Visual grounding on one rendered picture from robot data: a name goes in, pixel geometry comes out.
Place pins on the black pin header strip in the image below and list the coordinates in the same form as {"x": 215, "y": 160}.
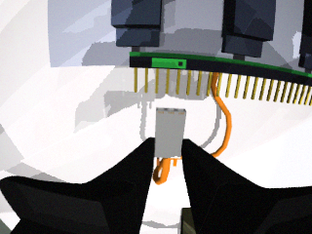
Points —
{"x": 211, "y": 64}

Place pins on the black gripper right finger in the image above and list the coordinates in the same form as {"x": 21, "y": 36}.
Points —
{"x": 224, "y": 202}

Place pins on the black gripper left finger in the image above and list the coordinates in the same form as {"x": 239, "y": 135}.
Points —
{"x": 112, "y": 203}

